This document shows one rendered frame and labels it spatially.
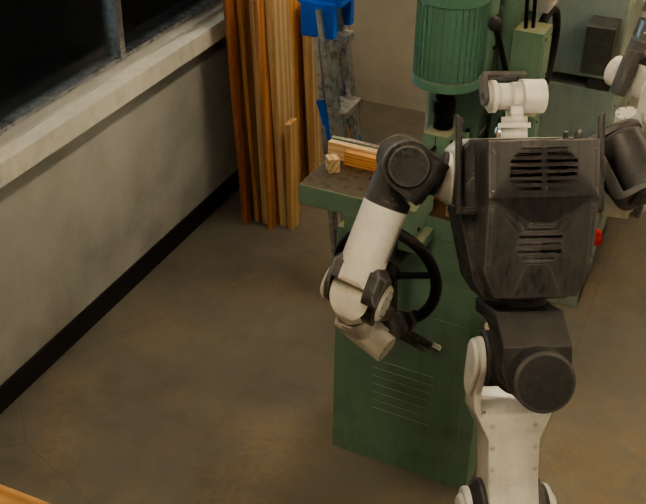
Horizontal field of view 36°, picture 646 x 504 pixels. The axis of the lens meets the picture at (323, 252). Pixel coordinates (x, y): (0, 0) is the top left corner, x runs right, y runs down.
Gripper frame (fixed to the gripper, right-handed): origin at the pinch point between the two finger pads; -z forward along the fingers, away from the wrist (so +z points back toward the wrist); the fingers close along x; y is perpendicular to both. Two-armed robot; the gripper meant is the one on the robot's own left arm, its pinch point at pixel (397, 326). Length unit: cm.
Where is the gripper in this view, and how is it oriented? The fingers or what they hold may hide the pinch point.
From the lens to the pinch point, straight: 244.0
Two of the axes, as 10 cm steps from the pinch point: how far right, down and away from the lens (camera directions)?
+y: -4.1, -9.0, 1.8
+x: 8.3, -4.5, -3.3
